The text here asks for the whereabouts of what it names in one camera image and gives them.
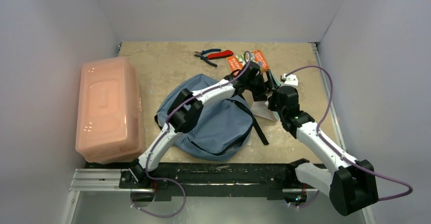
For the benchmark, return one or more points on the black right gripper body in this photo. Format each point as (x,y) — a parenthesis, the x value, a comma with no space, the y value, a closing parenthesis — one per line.
(274,102)

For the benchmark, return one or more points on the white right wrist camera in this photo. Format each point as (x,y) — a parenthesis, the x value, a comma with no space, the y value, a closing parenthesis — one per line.
(289,80)

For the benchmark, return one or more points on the teal paperback book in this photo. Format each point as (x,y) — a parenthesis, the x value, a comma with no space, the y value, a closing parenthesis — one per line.
(260,108)

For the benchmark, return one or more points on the pink plastic storage bin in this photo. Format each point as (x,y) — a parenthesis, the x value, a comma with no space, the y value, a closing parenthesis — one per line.
(109,112)

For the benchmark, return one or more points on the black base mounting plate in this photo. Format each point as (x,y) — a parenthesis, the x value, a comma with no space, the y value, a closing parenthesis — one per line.
(270,181)

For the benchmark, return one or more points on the orange green picture book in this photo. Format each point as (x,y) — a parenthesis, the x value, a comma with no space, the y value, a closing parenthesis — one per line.
(237,62)

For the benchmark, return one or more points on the blue handled pliers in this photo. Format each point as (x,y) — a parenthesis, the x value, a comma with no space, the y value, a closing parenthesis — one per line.
(207,55)

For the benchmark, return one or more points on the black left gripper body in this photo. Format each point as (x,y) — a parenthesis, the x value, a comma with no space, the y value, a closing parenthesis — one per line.
(257,86)

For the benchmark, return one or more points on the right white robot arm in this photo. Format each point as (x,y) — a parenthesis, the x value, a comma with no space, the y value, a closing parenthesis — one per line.
(349,183)

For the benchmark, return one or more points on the aluminium frame rail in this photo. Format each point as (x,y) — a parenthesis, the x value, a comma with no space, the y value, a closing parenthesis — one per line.
(93,203)

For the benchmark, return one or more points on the blue student backpack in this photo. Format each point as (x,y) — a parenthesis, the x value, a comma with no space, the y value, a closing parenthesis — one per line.
(222,129)

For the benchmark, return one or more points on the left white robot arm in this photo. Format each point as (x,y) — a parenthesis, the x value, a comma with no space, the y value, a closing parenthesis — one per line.
(179,114)

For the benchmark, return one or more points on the red utility knife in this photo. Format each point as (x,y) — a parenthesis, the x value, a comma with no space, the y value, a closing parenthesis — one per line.
(220,54)

